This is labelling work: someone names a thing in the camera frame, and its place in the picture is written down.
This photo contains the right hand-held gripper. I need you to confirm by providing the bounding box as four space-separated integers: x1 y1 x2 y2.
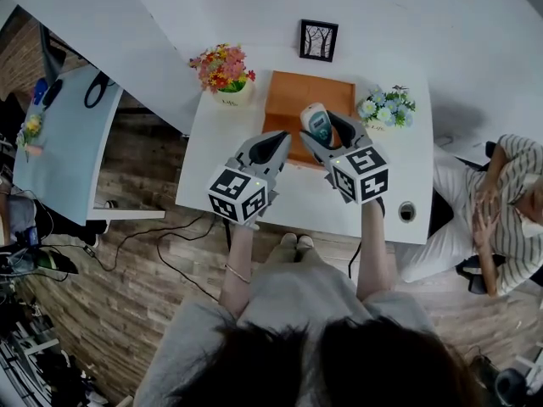
299 110 390 205

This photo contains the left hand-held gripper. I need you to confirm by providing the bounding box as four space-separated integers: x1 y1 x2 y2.
206 130 294 229

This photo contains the white handheld device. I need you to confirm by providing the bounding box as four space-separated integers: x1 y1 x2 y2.
299 101 334 146

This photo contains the orange wooden box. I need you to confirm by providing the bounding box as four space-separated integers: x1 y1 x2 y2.
261 70 358 170

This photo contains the person's right forearm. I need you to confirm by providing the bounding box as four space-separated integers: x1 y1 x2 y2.
355 201 398 304

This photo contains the person's left forearm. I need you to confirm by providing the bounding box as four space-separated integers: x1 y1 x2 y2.
218 224 256 321

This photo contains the blue white flowers white pot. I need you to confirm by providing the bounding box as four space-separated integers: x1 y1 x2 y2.
355 84 417 135

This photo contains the red yellow flowers white pot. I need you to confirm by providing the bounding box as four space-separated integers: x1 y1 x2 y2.
188 42 257 109

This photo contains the person's grey dress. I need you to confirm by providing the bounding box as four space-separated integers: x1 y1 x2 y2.
132 243 439 407

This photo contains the black desk lamp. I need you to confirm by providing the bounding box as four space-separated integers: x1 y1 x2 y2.
37 23 112 110

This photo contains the light blue table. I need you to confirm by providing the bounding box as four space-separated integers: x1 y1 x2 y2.
11 63 167 229

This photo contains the small black oval object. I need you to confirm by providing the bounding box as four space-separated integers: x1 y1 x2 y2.
42 78 64 108

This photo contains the small blue object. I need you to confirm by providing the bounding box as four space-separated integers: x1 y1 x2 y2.
32 77 49 106

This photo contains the small pastel flower bunch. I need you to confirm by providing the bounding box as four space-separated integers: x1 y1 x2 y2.
15 112 46 163

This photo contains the round desk cable grommet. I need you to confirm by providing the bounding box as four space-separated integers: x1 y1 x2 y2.
397 200 418 225

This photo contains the black picture frame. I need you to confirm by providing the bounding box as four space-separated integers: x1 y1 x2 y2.
298 18 340 64

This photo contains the thin silver bracelet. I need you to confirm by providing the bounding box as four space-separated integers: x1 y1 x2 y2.
223 262 253 285

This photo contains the black floor cable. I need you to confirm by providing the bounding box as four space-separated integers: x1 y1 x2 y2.
83 213 231 305

